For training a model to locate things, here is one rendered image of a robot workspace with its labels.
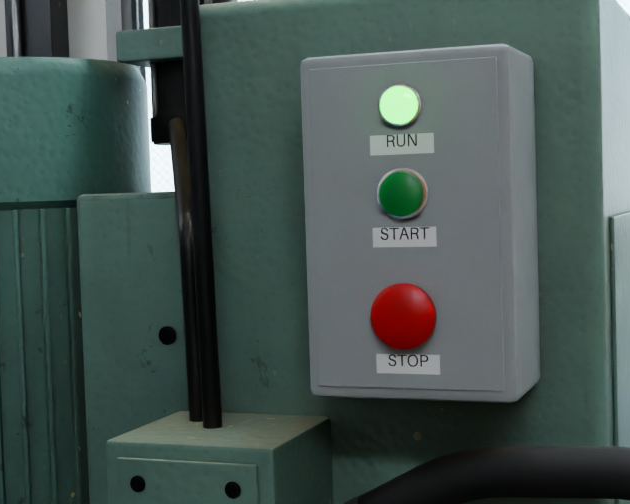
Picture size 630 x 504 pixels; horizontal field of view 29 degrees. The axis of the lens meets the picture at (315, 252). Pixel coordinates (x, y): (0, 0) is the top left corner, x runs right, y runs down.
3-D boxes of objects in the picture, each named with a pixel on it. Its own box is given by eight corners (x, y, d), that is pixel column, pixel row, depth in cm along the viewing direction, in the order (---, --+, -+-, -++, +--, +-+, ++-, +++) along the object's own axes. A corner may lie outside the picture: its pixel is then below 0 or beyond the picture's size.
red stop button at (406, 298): (376, 347, 56) (374, 282, 56) (439, 348, 55) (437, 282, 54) (369, 350, 55) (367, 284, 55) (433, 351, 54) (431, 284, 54)
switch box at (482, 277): (349, 378, 63) (339, 68, 62) (542, 383, 59) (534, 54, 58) (306, 398, 57) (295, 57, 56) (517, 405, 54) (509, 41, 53)
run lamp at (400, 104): (380, 128, 55) (378, 84, 55) (422, 126, 54) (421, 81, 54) (375, 128, 54) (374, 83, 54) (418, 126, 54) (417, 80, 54)
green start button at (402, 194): (378, 221, 55) (377, 168, 55) (429, 220, 54) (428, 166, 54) (374, 221, 55) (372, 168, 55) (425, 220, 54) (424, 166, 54)
